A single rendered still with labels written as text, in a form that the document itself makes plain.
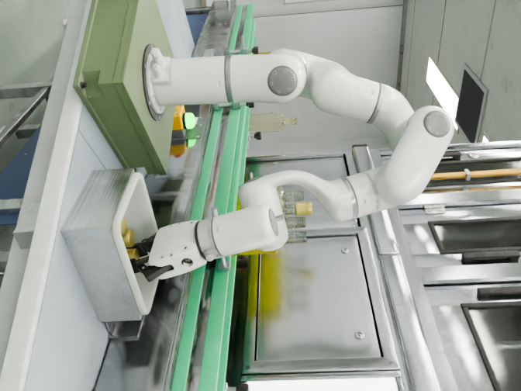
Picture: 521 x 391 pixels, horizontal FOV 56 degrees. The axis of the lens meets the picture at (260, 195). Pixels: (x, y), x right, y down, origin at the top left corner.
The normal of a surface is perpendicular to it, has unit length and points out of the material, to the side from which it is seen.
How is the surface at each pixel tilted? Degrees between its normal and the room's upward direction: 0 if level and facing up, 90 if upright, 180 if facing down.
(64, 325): 0
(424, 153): 75
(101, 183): 90
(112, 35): 90
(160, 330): 90
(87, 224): 90
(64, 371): 0
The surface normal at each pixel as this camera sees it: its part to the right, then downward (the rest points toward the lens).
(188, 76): -0.07, 0.03
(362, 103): -0.05, 0.38
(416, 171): 0.21, -0.04
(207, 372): -0.09, -0.81
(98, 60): -0.09, -0.48
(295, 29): -0.03, 0.59
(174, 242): -0.37, -0.70
